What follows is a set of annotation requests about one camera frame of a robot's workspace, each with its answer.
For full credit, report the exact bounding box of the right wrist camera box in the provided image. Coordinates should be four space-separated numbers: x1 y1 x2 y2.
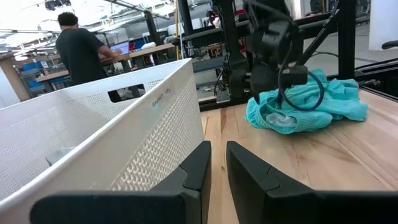
281 65 309 88

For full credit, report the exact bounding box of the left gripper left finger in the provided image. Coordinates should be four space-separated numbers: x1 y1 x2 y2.
30 140 212 224

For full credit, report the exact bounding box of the grey garment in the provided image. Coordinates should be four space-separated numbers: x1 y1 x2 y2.
45 146 76 167

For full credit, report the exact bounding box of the black aluminium table frame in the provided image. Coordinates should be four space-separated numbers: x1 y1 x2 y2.
177 0 398 113

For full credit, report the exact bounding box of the person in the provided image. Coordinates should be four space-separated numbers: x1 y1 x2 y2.
55 11 122 86

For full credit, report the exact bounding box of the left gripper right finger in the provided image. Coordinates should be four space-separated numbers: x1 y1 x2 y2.
226 141 398 224

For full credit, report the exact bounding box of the wooden workbench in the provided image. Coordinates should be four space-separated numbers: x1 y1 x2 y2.
34 42 177 83

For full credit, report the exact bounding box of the laptop screen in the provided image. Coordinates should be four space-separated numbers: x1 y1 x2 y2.
109 40 131 56

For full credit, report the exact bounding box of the white perforated plastic basket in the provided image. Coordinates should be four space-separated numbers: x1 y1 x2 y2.
0 57 205 224

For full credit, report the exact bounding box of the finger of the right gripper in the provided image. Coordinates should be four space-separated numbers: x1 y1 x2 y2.
250 67 279 105

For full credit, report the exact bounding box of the teal garment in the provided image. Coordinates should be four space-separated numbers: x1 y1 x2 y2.
244 68 369 135

